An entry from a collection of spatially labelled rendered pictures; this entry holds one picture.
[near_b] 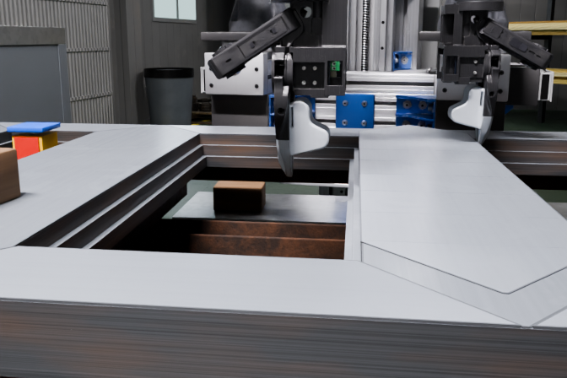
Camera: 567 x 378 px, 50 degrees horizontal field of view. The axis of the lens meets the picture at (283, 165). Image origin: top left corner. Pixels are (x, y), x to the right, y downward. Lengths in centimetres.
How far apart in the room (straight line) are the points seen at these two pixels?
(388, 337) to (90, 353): 18
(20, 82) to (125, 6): 532
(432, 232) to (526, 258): 8
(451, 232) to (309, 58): 26
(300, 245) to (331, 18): 39
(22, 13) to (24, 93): 407
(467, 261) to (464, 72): 51
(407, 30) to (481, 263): 116
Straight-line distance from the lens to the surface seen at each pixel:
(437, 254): 46
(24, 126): 104
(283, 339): 37
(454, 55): 92
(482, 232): 52
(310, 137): 68
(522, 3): 947
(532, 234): 53
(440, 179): 70
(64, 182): 71
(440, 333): 37
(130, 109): 674
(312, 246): 93
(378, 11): 150
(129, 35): 673
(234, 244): 94
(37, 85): 148
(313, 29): 68
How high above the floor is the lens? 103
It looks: 12 degrees down
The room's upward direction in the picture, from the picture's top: straight up
